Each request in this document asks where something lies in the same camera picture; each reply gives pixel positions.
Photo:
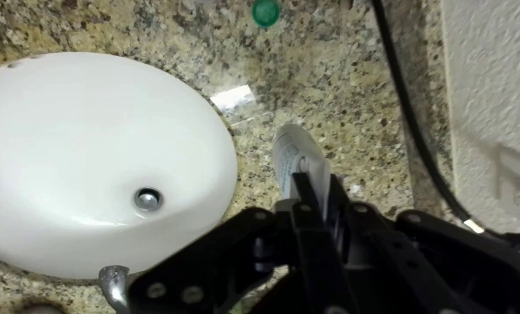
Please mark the white wall socket plate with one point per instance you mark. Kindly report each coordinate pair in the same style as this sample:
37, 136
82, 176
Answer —
519, 183

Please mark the white tube with white lid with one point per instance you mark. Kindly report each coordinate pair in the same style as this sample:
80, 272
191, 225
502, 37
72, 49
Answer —
301, 152

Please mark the chrome tap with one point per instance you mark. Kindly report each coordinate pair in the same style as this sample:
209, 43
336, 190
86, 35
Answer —
113, 283

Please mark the white oval sink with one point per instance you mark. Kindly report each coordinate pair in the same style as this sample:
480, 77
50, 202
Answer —
90, 165

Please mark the green round cap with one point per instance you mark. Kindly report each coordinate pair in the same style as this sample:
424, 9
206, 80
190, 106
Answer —
265, 12

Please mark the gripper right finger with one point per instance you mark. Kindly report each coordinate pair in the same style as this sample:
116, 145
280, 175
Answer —
438, 270

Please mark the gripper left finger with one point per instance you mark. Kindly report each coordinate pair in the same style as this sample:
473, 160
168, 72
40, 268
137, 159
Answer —
207, 261

